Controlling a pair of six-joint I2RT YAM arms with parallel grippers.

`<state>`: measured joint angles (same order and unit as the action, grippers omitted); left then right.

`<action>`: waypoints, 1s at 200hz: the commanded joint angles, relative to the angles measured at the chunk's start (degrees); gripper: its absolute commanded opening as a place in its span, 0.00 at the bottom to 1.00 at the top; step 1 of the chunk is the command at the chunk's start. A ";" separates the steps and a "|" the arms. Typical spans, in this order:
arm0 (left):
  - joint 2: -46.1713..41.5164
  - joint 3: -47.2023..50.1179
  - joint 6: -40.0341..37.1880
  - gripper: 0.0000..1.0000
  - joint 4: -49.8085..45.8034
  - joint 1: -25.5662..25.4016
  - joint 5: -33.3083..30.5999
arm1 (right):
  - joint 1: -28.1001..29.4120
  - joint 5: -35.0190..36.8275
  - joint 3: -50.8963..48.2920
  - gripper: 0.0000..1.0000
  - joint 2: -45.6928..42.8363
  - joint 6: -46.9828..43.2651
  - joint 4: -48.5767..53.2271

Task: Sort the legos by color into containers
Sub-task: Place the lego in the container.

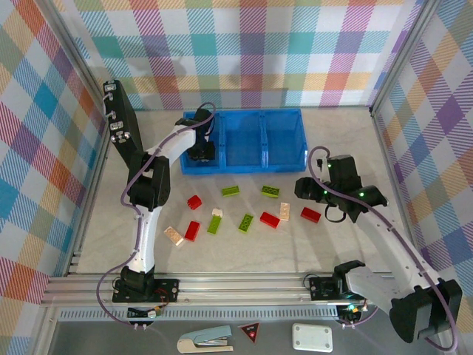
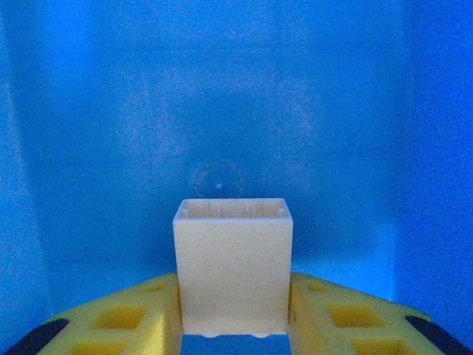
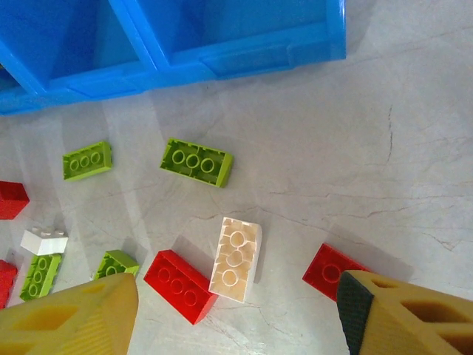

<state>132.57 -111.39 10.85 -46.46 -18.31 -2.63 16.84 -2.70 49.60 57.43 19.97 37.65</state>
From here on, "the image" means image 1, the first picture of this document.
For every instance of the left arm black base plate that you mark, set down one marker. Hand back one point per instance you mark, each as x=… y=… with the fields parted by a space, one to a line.
x=168 y=290

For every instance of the light blue stapler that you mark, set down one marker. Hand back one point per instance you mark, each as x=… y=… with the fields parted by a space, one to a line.
x=210 y=333

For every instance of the aluminium frame post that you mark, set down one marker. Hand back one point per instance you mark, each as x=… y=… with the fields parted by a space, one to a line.
x=77 y=55
x=401 y=55

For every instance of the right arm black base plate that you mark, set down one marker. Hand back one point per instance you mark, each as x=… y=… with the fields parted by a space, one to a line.
x=321 y=288

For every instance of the red black triangle sign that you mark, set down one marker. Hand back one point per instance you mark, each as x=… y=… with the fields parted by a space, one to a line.
x=250 y=331

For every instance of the left aluminium frame post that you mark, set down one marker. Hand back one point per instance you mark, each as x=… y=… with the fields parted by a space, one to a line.
x=77 y=55

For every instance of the cream lego brick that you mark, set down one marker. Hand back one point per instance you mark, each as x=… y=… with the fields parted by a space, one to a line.
x=173 y=235
x=285 y=211

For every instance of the left aluminium side rail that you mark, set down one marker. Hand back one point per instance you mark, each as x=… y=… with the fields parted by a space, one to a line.
x=84 y=222

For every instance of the blue three-compartment bin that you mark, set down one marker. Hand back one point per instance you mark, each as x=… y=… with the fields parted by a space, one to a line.
x=244 y=148

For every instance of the small white lego brick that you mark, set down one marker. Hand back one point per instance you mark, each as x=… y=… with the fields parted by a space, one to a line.
x=217 y=212

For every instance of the red lego brick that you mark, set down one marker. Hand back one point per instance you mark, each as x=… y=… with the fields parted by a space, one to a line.
x=310 y=214
x=192 y=230
x=194 y=202
x=269 y=220

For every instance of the right aluminium frame post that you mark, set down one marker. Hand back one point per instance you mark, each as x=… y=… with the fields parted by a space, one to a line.
x=401 y=55

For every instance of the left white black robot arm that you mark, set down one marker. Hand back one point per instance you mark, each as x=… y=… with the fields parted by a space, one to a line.
x=146 y=236

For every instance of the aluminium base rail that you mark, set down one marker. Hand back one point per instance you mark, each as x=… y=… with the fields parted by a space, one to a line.
x=240 y=288

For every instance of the white rectangular plate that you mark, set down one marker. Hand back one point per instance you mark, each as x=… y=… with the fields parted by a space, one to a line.
x=312 y=337

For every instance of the aluminium side rail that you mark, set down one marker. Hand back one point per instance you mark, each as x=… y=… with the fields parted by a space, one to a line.
x=84 y=222
x=388 y=166

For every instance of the black briefcase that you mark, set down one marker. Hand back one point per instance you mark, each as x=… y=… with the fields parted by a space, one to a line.
x=122 y=107

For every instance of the green lego brick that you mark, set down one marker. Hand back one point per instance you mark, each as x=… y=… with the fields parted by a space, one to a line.
x=214 y=226
x=245 y=223
x=230 y=191
x=271 y=191

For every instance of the right aluminium side rail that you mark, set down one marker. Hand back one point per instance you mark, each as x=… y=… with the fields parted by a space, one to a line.
x=388 y=166

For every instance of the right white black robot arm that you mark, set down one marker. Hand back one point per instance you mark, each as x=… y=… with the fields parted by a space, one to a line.
x=399 y=244

